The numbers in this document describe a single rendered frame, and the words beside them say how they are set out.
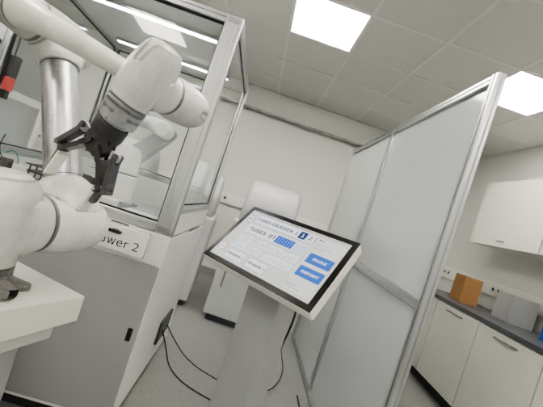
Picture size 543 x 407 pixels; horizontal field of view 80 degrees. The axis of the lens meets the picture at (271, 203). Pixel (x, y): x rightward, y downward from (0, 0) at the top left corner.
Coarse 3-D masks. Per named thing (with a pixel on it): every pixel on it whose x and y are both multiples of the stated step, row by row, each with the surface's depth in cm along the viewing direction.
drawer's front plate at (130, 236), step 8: (112, 224) 142; (128, 232) 143; (136, 232) 143; (112, 240) 142; (120, 240) 143; (128, 240) 143; (136, 240) 143; (144, 240) 143; (112, 248) 143; (120, 248) 143; (128, 248) 143; (144, 248) 143; (136, 256) 143
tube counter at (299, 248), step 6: (270, 234) 125; (276, 234) 125; (270, 240) 123; (276, 240) 122; (282, 240) 121; (288, 240) 120; (288, 246) 118; (294, 246) 117; (300, 246) 116; (306, 246) 115; (300, 252) 114
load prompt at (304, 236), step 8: (264, 216) 135; (264, 224) 131; (272, 224) 130; (280, 224) 128; (288, 224) 127; (280, 232) 125; (288, 232) 124; (296, 232) 123; (304, 232) 122; (304, 240) 118; (312, 240) 117
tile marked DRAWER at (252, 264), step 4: (248, 260) 118; (252, 260) 117; (256, 260) 117; (244, 264) 117; (248, 264) 116; (252, 264) 116; (256, 264) 115; (260, 264) 114; (264, 264) 114; (248, 268) 114; (252, 268) 114; (256, 268) 113; (260, 268) 113; (264, 268) 112; (256, 272) 112; (260, 272) 112
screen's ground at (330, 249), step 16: (240, 224) 135; (256, 224) 132; (320, 240) 116; (336, 240) 114; (224, 256) 123; (304, 256) 112; (336, 256) 108; (272, 272) 110; (288, 272) 108; (320, 272) 105; (288, 288) 103; (304, 288) 102
